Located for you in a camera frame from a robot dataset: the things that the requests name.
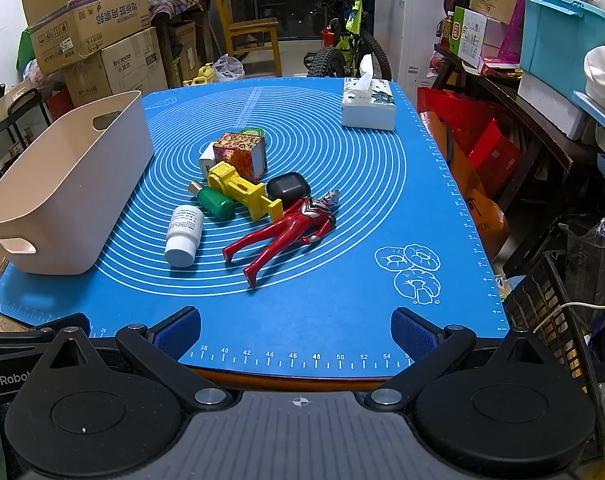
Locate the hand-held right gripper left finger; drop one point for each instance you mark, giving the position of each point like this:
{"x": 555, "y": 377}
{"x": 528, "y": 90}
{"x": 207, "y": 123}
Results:
{"x": 180, "y": 332}

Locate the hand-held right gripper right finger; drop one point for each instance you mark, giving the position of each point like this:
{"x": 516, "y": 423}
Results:
{"x": 412, "y": 331}

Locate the white pill bottle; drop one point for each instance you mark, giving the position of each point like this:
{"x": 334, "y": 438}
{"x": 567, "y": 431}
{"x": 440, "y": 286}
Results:
{"x": 182, "y": 235}

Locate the small green bottle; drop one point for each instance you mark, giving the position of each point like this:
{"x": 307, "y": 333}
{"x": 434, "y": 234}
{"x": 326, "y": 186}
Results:
{"x": 217, "y": 203}

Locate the beige plastic basket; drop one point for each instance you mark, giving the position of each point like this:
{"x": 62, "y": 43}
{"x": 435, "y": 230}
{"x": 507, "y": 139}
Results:
{"x": 67, "y": 185}

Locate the yellow plastic toy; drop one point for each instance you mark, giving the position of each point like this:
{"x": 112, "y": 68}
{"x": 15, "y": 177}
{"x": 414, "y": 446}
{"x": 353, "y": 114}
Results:
{"x": 242, "y": 190}

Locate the red hero action figure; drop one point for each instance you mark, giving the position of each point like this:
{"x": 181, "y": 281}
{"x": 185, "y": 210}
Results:
{"x": 292, "y": 222}

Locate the black earbud case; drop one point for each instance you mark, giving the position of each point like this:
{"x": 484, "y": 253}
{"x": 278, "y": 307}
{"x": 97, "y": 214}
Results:
{"x": 287, "y": 187}

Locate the orange basketball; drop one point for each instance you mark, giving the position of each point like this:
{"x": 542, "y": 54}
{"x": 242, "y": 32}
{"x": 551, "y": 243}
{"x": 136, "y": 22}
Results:
{"x": 487, "y": 225}

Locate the black plastic crate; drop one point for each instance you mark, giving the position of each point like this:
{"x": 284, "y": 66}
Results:
{"x": 547, "y": 320}

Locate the blue silicone mat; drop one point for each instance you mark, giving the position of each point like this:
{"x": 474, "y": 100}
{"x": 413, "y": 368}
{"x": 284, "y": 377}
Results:
{"x": 342, "y": 195}

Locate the white charger plug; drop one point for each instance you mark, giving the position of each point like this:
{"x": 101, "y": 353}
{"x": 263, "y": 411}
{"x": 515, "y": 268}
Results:
{"x": 207, "y": 157}

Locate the patterned cube box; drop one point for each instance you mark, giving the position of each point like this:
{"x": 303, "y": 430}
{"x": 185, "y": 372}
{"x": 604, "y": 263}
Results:
{"x": 237, "y": 157}

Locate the red paper bag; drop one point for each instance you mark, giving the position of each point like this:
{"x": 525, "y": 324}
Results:
{"x": 482, "y": 145}

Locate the black metal shelf rack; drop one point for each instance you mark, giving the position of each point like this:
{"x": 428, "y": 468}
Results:
{"x": 17, "y": 110}

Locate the green round lid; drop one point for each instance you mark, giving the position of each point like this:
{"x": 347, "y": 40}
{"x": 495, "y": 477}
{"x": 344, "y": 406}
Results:
{"x": 255, "y": 131}

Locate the floral tissue box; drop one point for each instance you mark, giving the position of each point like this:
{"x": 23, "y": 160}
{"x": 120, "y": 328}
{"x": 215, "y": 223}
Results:
{"x": 370, "y": 110}

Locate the dark wooden side table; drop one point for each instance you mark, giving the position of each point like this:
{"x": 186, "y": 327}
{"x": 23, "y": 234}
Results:
{"x": 532, "y": 125}

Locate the yellow detergent jug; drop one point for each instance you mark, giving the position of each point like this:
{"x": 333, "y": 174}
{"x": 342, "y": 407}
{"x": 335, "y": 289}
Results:
{"x": 201, "y": 76}

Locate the white foam box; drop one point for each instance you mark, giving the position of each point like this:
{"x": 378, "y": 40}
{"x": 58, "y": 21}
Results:
{"x": 552, "y": 105}

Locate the clear plastic bag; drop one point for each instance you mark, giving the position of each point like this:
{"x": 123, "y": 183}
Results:
{"x": 228, "y": 67}

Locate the large taped cardboard box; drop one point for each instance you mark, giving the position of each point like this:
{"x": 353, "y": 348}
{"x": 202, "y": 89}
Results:
{"x": 127, "y": 67}

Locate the green and white carton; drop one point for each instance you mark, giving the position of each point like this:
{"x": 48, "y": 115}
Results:
{"x": 475, "y": 35}

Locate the red bucket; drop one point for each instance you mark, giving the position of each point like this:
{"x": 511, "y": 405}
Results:
{"x": 327, "y": 37}

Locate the white chest freezer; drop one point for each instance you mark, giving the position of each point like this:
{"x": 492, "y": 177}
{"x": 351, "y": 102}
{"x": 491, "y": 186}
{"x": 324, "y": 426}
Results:
{"x": 412, "y": 25}

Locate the open cardboard box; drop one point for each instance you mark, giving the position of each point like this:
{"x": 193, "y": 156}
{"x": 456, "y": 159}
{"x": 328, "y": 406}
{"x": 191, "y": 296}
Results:
{"x": 97, "y": 20}

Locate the wooden chair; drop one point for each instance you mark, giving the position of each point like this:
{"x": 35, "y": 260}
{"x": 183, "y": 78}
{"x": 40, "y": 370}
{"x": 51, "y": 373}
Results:
{"x": 252, "y": 30}

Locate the white cloth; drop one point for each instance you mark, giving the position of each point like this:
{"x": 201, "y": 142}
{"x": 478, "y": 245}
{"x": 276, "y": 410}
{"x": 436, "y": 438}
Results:
{"x": 604, "y": 72}

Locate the teal plastic storage bin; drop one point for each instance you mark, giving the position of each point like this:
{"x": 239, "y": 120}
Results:
{"x": 567, "y": 45}

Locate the green frame bicycle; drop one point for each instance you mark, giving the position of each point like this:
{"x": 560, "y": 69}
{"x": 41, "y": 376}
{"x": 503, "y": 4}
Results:
{"x": 352, "y": 35}

